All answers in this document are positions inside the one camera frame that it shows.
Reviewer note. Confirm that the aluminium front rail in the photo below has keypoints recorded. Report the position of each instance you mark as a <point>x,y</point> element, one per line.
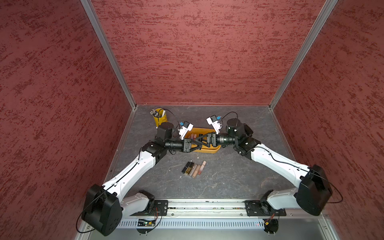
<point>225,209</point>

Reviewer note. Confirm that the gold black square lipstick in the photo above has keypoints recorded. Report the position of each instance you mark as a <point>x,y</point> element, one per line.
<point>189,169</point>

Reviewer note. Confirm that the silver lipstick tube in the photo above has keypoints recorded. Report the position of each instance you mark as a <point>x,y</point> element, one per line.
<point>193,169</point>

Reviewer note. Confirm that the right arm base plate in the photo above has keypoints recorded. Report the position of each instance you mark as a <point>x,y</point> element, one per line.
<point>262,209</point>

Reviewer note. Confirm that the pink beige lip gloss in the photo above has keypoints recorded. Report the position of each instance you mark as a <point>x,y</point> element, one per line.
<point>202,167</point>

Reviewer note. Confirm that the right aluminium corner post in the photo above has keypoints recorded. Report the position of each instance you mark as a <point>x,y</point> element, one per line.
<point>317,26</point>

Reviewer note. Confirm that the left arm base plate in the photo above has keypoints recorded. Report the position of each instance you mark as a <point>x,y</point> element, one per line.
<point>157,207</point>

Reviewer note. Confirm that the pens in yellow cup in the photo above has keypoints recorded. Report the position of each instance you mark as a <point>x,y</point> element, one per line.
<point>158,113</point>

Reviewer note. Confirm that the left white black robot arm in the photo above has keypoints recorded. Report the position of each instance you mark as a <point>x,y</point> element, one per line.
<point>103,210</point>

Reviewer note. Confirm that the black rectangular block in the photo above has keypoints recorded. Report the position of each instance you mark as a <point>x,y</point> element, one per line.
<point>249,132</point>

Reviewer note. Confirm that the yellow metal pen cup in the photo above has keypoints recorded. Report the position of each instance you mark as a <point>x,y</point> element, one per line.
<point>158,121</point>

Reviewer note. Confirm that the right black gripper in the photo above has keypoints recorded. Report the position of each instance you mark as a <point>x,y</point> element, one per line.
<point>213,140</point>

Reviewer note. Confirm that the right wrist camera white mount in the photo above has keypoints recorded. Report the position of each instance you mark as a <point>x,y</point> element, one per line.
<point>215,122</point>

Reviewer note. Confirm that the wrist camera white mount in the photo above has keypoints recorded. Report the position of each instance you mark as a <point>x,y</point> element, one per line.
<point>215,122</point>
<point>184,128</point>

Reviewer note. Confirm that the beige lipstick tube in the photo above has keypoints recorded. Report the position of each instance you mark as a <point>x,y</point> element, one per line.
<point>195,173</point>

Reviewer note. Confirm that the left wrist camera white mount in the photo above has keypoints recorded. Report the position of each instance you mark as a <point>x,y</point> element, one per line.
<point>184,128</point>

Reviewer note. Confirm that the aluminium corner post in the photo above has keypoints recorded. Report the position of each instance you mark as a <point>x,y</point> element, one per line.
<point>95,22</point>
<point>317,26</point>

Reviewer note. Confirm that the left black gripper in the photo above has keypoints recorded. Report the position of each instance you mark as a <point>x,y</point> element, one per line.
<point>186,145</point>

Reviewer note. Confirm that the left aluminium corner post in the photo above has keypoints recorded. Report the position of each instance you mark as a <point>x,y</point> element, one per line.
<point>95,22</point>

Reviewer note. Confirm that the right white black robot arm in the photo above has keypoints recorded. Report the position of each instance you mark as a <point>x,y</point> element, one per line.
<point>311,191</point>

